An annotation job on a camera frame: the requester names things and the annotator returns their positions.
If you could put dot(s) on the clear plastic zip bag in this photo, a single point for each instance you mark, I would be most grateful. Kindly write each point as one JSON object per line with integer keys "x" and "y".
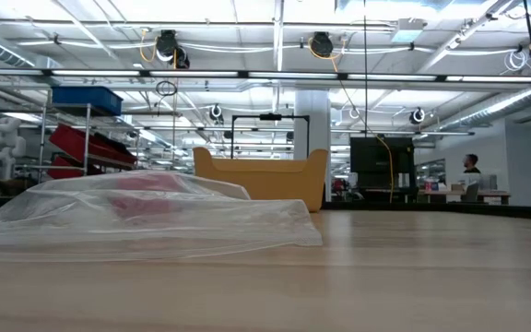
{"x": 155, "y": 230}

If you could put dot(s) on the yellow plastic bin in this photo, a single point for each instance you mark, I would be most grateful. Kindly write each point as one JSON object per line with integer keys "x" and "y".
{"x": 284, "y": 184}

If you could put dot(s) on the white building column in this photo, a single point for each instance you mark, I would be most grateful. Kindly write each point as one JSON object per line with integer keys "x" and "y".
{"x": 312, "y": 124}

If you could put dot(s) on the black monitor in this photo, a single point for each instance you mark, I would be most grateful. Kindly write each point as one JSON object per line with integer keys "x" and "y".
{"x": 376, "y": 161}

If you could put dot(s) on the long ceiling light strip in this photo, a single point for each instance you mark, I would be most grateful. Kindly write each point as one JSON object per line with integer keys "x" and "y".
{"x": 192, "y": 74}

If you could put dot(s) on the metal shelf rack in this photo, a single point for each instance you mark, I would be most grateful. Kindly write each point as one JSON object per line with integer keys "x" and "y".
{"x": 87, "y": 133}

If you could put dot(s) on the red plastic storage bin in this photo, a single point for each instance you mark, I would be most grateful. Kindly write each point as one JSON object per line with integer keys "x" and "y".
{"x": 60, "y": 168}
{"x": 81, "y": 143}

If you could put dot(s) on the blue plastic storage bin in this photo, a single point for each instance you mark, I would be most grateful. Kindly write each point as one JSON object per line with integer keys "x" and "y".
{"x": 86, "y": 99}

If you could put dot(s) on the person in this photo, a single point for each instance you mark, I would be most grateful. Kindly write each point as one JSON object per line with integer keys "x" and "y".
{"x": 471, "y": 163}

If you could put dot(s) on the grey office chair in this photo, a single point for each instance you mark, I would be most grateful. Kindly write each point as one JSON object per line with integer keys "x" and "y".
{"x": 470, "y": 193}

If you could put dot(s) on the white office desk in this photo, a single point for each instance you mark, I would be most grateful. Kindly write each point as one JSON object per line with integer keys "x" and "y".
{"x": 496, "y": 194}

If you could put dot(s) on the white robot figure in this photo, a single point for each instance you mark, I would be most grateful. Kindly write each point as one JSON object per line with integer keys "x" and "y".
{"x": 3, "y": 147}

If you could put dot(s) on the black gantry frame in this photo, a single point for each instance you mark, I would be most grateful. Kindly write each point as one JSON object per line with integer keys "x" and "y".
{"x": 270, "y": 116}

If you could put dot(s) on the black metal table frame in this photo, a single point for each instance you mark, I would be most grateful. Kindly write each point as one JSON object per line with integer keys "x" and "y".
{"x": 431, "y": 207}

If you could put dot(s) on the silver ventilation duct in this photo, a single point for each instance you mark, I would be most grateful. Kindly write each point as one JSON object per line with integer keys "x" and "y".
{"x": 491, "y": 108}

